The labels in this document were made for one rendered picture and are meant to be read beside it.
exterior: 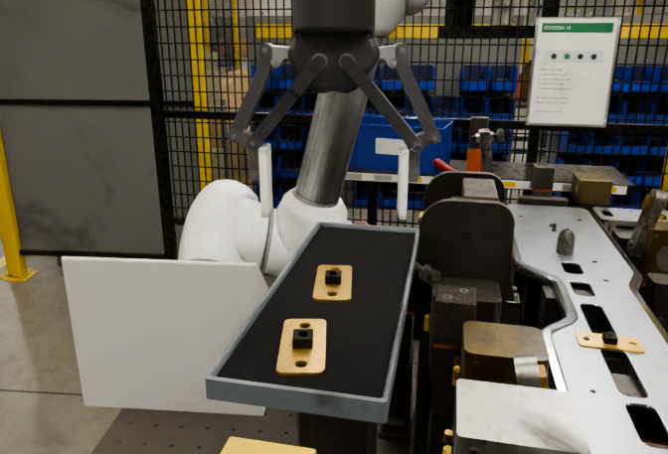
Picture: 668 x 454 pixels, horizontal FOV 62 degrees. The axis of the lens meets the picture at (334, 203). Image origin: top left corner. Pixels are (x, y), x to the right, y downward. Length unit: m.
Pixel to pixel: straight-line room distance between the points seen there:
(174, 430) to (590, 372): 0.74
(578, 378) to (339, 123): 0.63
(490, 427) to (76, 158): 3.11
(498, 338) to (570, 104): 1.21
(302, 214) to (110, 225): 2.36
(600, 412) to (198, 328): 0.69
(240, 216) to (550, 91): 1.01
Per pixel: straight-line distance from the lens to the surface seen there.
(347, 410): 0.42
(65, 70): 3.36
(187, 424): 1.17
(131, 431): 1.18
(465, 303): 0.70
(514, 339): 0.68
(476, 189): 0.86
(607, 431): 0.71
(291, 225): 1.20
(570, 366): 0.81
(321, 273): 0.61
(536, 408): 0.53
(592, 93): 1.81
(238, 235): 1.20
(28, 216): 3.69
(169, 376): 1.16
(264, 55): 0.53
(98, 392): 1.25
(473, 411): 0.51
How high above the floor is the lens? 1.41
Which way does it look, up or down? 17 degrees down
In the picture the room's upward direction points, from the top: straight up
